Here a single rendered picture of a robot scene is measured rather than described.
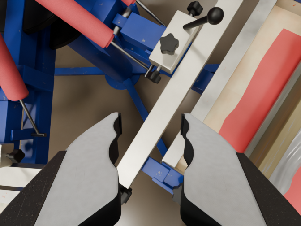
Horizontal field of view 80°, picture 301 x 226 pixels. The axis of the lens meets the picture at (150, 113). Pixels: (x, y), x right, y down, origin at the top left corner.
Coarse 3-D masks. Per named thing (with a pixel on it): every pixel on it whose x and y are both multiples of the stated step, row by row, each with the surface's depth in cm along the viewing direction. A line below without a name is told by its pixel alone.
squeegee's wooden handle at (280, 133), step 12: (300, 84) 40; (288, 96) 41; (300, 96) 37; (288, 108) 38; (300, 108) 36; (276, 120) 40; (288, 120) 36; (300, 120) 36; (264, 132) 43; (276, 132) 37; (288, 132) 36; (264, 144) 39; (276, 144) 36; (288, 144) 36; (252, 156) 41; (264, 156) 37; (276, 156) 36; (264, 168) 36
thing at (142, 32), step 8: (136, 16) 45; (128, 24) 45; (136, 24) 45; (144, 24) 45; (152, 24) 44; (120, 32) 46; (128, 32) 45; (136, 32) 45; (144, 32) 44; (152, 32) 44; (160, 32) 44; (128, 40) 48; (136, 40) 45; (144, 40) 44; (152, 40) 44; (144, 48) 47; (152, 48) 44
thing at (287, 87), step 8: (296, 72) 43; (288, 80) 43; (296, 80) 42; (288, 88) 42; (280, 96) 43; (280, 104) 42; (272, 112) 43; (264, 120) 43; (264, 128) 43; (256, 136) 43; (248, 144) 44; (256, 144) 43; (248, 152) 43
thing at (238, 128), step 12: (240, 108) 48; (252, 108) 47; (264, 108) 47; (228, 120) 48; (240, 120) 47; (252, 120) 47; (228, 132) 48; (240, 132) 47; (252, 132) 47; (240, 144) 47; (300, 168) 44; (300, 180) 44; (288, 192) 44; (300, 192) 44; (300, 204) 44
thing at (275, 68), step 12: (288, 36) 47; (300, 36) 47; (276, 48) 47; (288, 48) 47; (300, 48) 46; (264, 60) 48; (276, 60) 47; (288, 60) 47; (264, 72) 47; (276, 72) 47; (288, 72) 46; (252, 84) 48; (264, 84) 47; (276, 84) 47; (252, 96) 47; (264, 96) 47; (276, 96) 46
